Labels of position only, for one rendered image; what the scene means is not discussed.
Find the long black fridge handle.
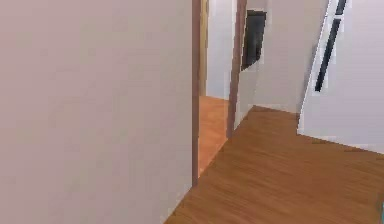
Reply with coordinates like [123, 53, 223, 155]
[314, 18, 343, 93]

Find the short black fridge handle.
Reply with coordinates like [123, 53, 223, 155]
[334, 0, 348, 16]

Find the black framed wall picture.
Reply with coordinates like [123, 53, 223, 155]
[240, 9, 268, 72]

